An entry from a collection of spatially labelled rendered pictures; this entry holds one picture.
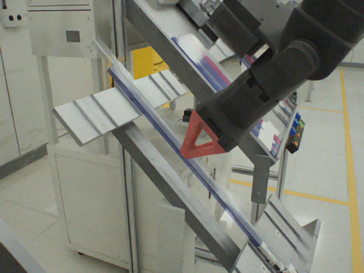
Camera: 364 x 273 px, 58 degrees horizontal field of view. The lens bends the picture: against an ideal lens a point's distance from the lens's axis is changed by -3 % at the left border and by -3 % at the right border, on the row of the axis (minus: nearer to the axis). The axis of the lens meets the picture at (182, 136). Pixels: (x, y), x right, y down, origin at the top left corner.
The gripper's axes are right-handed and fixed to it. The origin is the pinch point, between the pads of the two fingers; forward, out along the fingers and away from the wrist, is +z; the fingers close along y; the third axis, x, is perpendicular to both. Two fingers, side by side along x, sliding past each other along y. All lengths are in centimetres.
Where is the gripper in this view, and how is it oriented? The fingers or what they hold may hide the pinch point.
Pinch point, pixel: (189, 150)
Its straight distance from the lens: 47.2
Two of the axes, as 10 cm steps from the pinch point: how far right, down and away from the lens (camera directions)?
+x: 6.5, 7.6, -0.6
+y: -4.5, 3.2, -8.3
